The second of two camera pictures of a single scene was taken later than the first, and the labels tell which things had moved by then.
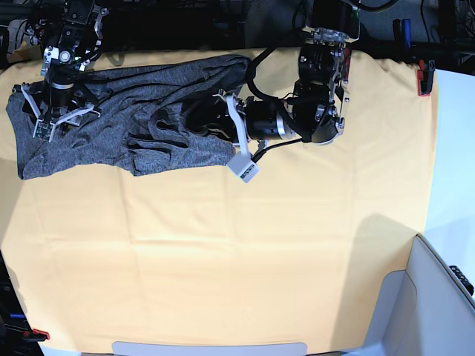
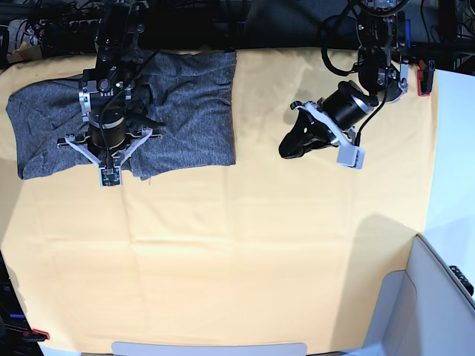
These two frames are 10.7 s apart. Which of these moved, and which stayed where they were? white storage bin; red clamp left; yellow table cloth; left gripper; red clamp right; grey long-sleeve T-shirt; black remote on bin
Moved: left gripper; grey long-sleeve T-shirt
Stayed: white storage bin; red clamp left; red clamp right; yellow table cloth; black remote on bin
